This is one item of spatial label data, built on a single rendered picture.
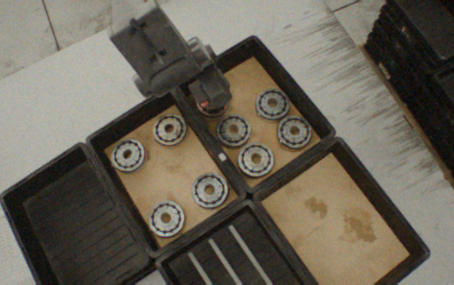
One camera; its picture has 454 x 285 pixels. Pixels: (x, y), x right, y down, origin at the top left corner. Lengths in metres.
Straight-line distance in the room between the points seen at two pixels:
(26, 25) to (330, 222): 2.30
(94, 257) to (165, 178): 0.31
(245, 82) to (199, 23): 0.39
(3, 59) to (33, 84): 1.16
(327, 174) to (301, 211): 0.13
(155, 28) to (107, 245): 0.78
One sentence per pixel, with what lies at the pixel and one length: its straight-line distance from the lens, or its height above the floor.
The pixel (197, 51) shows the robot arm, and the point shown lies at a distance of 0.54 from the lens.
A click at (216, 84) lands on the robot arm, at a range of 0.94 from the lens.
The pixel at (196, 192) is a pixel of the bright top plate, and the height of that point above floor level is 0.86.
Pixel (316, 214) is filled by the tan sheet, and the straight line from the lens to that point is 1.11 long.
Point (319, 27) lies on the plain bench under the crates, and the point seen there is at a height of 0.70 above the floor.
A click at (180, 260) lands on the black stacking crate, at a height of 0.83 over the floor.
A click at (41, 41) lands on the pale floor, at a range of 2.68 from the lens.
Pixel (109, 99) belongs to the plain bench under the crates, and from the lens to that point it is 1.43.
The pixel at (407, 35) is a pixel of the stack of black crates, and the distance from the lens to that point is 1.85.
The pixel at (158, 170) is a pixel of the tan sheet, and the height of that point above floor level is 0.83.
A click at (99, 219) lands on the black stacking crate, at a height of 0.83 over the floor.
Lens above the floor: 1.91
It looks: 71 degrees down
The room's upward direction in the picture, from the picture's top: 9 degrees counter-clockwise
